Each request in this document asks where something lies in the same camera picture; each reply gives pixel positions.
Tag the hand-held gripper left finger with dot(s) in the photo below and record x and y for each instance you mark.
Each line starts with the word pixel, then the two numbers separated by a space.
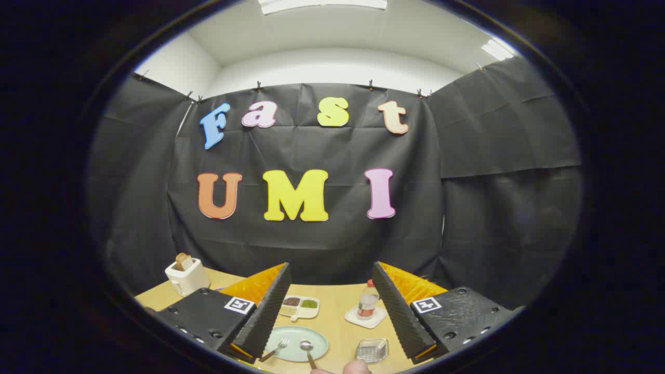
pixel 270 306

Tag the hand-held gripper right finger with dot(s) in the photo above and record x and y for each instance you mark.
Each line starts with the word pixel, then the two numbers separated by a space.
pixel 395 311

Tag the clear water bottle red cap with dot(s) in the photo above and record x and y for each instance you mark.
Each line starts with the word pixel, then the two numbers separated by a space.
pixel 368 304

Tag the white divided bean tray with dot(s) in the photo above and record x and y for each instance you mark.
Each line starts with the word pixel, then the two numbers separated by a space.
pixel 299 306

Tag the pale green plate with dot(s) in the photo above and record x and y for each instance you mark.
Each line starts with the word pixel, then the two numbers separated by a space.
pixel 296 335

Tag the white square coaster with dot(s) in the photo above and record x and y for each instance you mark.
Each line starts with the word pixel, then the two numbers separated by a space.
pixel 353 318

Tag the white toaster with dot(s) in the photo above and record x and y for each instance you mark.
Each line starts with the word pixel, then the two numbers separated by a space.
pixel 188 280

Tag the toasted bread slice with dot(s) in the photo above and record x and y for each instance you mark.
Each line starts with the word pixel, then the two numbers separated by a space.
pixel 183 259

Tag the small ceiling light panel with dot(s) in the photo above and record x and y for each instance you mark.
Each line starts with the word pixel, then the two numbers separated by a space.
pixel 496 50

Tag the long ceiling light panel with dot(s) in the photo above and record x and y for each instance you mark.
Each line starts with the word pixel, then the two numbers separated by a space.
pixel 322 4

